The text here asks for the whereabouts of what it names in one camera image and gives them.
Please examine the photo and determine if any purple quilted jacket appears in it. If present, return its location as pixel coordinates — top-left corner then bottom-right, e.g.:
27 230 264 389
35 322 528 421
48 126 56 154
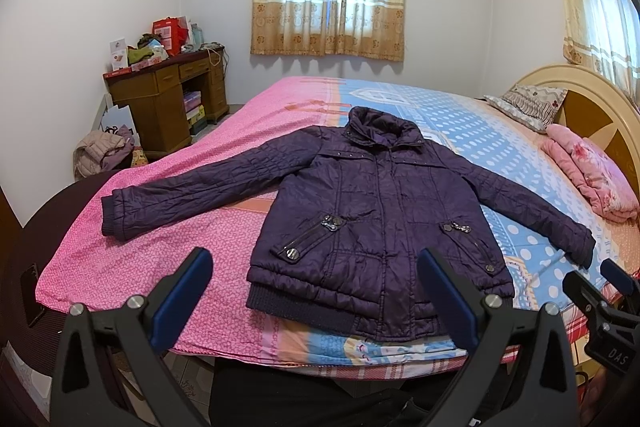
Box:
102 106 596 343

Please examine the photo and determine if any beige clothes pile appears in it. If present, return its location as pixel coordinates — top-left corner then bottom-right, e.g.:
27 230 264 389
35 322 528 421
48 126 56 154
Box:
73 126 134 181

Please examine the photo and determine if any dark wooden footboard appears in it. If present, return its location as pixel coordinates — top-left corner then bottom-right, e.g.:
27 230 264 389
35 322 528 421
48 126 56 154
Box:
1 172 115 376

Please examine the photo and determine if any pink and blue bedspread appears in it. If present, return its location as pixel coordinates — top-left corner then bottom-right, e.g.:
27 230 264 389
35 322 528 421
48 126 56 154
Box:
34 74 640 382

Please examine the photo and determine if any pink folded quilt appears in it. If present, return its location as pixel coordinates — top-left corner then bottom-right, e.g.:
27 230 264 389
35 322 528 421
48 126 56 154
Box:
540 124 639 223

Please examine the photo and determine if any cream wooden headboard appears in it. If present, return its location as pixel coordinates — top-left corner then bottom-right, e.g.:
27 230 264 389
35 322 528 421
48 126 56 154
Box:
516 64 640 195

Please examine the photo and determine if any grey patterned pillow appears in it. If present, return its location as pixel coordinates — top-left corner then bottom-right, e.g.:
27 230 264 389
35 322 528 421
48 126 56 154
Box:
483 84 568 134

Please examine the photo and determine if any beige side window curtain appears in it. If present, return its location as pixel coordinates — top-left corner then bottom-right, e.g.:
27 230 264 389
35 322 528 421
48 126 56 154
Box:
563 0 639 104

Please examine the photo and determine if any brown wooden desk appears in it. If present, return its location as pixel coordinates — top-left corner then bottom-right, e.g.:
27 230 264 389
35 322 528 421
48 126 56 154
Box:
103 43 229 161

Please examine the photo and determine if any white greeting card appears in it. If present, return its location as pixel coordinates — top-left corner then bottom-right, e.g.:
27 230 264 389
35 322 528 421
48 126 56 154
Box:
110 38 129 72

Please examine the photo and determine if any red gift box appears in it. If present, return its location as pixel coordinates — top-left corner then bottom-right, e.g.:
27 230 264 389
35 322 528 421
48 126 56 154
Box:
152 17 189 56

